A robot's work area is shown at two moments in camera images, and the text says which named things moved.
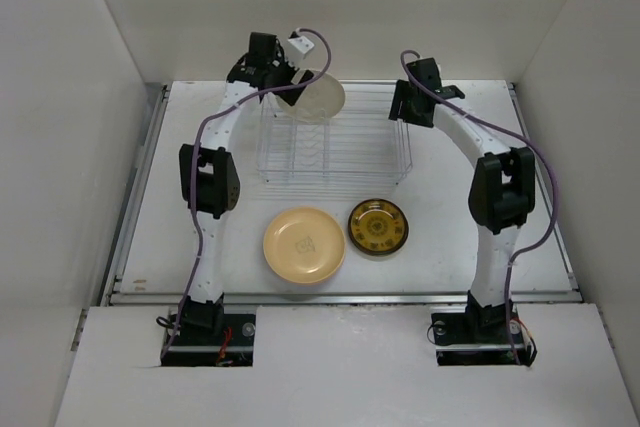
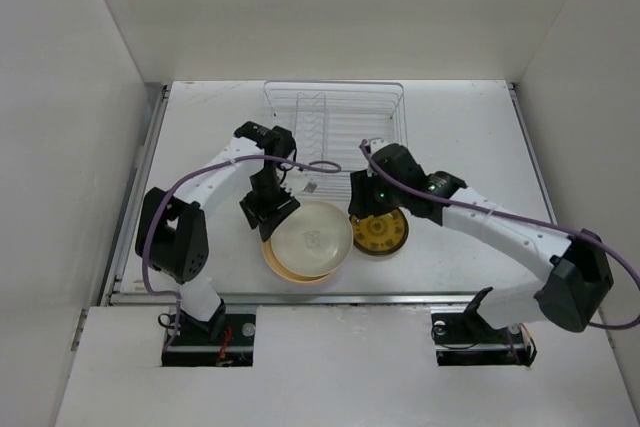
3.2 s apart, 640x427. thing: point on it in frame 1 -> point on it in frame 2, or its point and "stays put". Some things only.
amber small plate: x=378 y=226 stays put
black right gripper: x=402 y=92 -> x=361 y=183
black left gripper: x=290 y=70 -> x=255 y=212
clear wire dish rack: x=362 y=146 stays put
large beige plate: x=318 y=101 -> x=312 y=241
